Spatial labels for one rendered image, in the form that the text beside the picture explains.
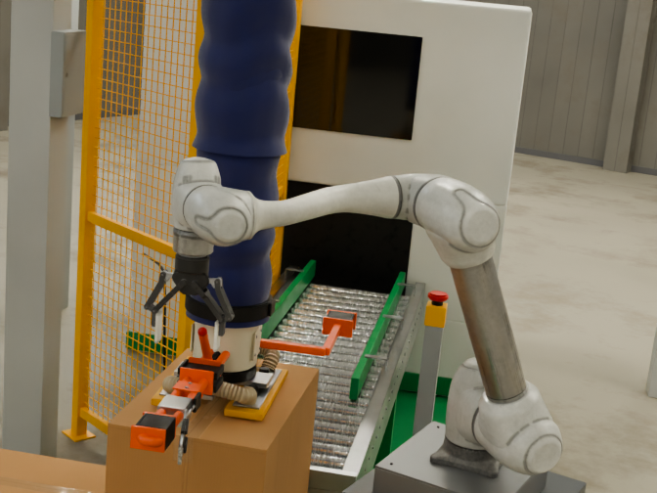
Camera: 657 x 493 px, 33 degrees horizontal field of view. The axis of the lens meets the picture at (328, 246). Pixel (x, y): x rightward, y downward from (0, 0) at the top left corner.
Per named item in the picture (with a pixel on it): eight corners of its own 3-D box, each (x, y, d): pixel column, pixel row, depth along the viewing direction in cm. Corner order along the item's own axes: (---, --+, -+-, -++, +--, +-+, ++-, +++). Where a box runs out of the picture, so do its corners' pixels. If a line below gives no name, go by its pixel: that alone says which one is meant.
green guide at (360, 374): (398, 287, 554) (400, 270, 552) (418, 290, 552) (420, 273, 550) (348, 399, 400) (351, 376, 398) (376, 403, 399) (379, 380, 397)
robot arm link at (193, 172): (163, 222, 242) (180, 237, 230) (167, 152, 238) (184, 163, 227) (210, 221, 246) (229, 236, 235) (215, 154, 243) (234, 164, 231)
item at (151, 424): (142, 431, 236) (143, 410, 235) (175, 437, 235) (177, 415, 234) (129, 447, 228) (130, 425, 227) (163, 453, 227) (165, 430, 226)
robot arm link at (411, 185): (384, 164, 260) (410, 177, 248) (451, 164, 267) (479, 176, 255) (379, 218, 263) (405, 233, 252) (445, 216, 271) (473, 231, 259)
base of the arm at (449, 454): (517, 446, 300) (520, 427, 299) (496, 479, 280) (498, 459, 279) (454, 430, 307) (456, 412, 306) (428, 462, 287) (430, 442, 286)
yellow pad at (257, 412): (252, 371, 308) (254, 353, 306) (287, 376, 306) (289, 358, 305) (223, 416, 275) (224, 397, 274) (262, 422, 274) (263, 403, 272)
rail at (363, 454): (412, 318, 556) (416, 282, 552) (422, 319, 555) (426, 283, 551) (334, 531, 334) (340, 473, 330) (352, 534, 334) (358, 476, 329)
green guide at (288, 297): (294, 273, 562) (296, 256, 560) (315, 276, 560) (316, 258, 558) (206, 378, 408) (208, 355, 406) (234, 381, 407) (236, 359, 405)
